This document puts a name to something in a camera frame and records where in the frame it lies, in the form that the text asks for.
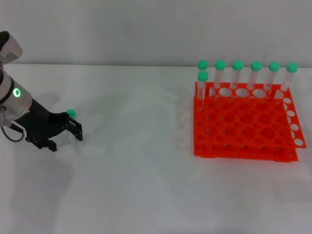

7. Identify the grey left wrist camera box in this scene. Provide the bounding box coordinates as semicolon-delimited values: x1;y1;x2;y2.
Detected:
0;31;23;64

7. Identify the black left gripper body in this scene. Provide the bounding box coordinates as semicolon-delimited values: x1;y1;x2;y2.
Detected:
14;98;74;150

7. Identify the orange test tube rack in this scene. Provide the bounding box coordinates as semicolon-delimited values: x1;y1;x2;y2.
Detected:
193;81;307;163

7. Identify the left gripper cable with plug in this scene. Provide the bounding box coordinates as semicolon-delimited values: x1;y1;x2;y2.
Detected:
0;106;25;142

